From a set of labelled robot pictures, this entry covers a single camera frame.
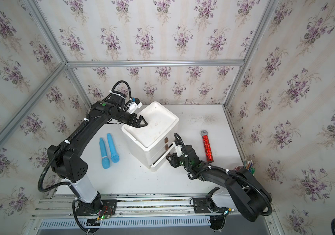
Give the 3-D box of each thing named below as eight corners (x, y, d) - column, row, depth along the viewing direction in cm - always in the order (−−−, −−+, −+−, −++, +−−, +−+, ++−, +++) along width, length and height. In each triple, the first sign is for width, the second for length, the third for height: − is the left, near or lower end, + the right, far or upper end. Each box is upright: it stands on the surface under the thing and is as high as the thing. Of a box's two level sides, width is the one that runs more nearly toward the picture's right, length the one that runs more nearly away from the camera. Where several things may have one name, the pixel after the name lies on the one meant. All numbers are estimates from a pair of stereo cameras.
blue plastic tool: (113, 163, 90) (111, 161, 87) (107, 136, 102) (106, 133, 100) (120, 161, 91) (118, 159, 88) (113, 134, 104) (112, 132, 101)
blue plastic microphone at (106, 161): (104, 169, 87) (102, 168, 85) (99, 141, 100) (98, 138, 98) (111, 167, 88) (109, 165, 86) (105, 139, 101) (104, 136, 99)
